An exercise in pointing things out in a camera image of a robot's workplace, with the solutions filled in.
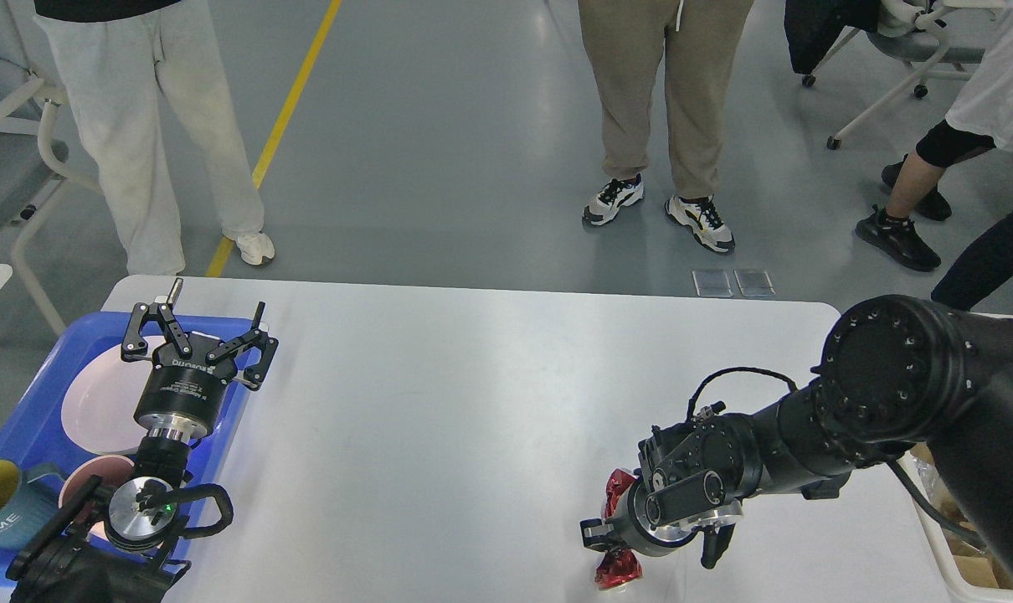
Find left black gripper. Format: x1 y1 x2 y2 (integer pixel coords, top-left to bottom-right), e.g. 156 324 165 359
121 277 280 445

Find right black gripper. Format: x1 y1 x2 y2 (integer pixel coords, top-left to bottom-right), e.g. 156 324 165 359
579 477 743 559

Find crushed red can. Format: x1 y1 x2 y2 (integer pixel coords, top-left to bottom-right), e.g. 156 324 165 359
594 468 643 590

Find pink plate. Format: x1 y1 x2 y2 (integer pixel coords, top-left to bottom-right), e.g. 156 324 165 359
61 337 153 455

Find pink mug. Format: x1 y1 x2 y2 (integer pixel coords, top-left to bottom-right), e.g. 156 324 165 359
58 455 139 541

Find brown paper bag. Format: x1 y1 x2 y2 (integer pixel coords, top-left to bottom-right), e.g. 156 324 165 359
901 443 1013 602

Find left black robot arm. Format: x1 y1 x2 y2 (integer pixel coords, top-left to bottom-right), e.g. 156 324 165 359
6 279 278 602

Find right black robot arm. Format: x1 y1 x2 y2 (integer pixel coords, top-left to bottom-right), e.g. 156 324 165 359
580 295 1013 586

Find blue plastic tray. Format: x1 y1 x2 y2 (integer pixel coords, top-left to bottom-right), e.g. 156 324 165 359
0 312 251 602

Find teal mug yellow inside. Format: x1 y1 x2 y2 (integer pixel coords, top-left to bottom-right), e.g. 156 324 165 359
0 459 67 550

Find floor outlet plates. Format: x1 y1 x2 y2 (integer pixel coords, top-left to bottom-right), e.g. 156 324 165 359
692 270 777 298

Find person in white trousers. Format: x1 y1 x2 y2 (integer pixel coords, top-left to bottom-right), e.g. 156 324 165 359
34 1 275 276

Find grey office chair left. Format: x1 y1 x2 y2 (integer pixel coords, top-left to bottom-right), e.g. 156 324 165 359
0 1 101 335

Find white plastic bin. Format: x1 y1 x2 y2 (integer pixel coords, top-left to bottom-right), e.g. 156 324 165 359
892 312 1013 602

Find person in khaki trousers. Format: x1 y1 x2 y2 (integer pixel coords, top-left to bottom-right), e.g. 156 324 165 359
577 1 753 255

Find person in black shorts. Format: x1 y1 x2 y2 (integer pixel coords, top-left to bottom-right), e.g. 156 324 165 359
856 1 1013 271

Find white office chair right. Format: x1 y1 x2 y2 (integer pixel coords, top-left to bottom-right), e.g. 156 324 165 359
784 1 1007 150

